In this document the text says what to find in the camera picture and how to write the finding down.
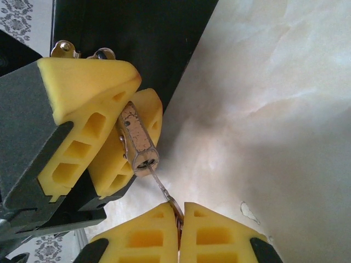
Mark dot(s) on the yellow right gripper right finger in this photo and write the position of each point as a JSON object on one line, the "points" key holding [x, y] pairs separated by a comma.
{"points": [[219, 238]]}

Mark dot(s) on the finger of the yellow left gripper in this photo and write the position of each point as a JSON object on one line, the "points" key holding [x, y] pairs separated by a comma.
{"points": [[82, 90], [149, 109]]}

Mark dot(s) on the black starry night box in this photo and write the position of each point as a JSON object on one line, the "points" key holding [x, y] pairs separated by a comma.
{"points": [[137, 41]]}

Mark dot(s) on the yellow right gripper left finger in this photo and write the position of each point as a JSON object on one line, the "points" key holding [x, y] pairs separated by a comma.
{"points": [[142, 241]]}

